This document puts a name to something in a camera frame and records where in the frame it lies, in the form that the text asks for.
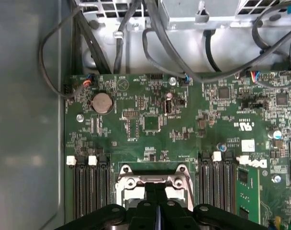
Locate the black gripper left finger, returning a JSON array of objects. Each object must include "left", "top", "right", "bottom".
[{"left": 54, "top": 182, "right": 158, "bottom": 230}]

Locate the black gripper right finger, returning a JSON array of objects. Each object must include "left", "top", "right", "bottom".
[{"left": 156, "top": 182, "right": 268, "bottom": 230}]

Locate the wire locking lever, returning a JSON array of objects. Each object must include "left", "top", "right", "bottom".
[{"left": 185, "top": 176, "right": 196, "bottom": 211}]

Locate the metal socket cover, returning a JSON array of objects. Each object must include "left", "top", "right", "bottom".
[{"left": 115, "top": 176, "right": 192, "bottom": 209}]

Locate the CPU socket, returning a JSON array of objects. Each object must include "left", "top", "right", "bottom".
[{"left": 113, "top": 162, "right": 195, "bottom": 213}]

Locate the RAM slot white latch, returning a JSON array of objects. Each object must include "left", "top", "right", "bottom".
[
  {"left": 212, "top": 150, "right": 224, "bottom": 211},
  {"left": 87, "top": 155, "right": 99, "bottom": 218},
  {"left": 235, "top": 155, "right": 251, "bottom": 166},
  {"left": 66, "top": 155, "right": 77, "bottom": 220}
]

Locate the RAM memory stick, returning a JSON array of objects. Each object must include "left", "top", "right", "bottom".
[{"left": 236, "top": 166, "right": 261, "bottom": 226}]

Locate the green motherboard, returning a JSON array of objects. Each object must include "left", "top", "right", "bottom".
[{"left": 64, "top": 71, "right": 291, "bottom": 230}]

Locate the silver coin cell battery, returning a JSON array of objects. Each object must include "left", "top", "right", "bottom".
[{"left": 89, "top": 92, "right": 115, "bottom": 115}]

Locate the internal USB port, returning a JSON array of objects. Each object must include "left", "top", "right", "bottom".
[{"left": 164, "top": 97, "right": 175, "bottom": 115}]

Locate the black PC case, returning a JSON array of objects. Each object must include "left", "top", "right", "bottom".
[{"left": 0, "top": 0, "right": 291, "bottom": 230}]

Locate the silver metal drive cage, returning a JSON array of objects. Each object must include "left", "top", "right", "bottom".
[{"left": 80, "top": 0, "right": 291, "bottom": 74}]

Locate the thick black cable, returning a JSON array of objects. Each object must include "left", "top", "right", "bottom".
[{"left": 202, "top": 30, "right": 222, "bottom": 72}]

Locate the thin black wire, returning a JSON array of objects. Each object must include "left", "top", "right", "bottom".
[{"left": 39, "top": 4, "right": 95, "bottom": 99}]

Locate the flat black cable bundle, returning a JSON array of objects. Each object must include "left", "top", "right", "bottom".
[{"left": 72, "top": 0, "right": 112, "bottom": 75}]

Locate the looped grey cable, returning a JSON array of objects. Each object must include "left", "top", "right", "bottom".
[{"left": 142, "top": 27, "right": 193, "bottom": 82}]

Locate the thick grey cable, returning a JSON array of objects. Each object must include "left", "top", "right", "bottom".
[{"left": 145, "top": 0, "right": 291, "bottom": 83}]

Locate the dark grey cable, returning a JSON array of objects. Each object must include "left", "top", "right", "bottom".
[{"left": 252, "top": 9, "right": 291, "bottom": 87}]

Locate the white plastic cable clip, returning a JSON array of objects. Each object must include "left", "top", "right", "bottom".
[{"left": 195, "top": 0, "right": 210, "bottom": 23}]

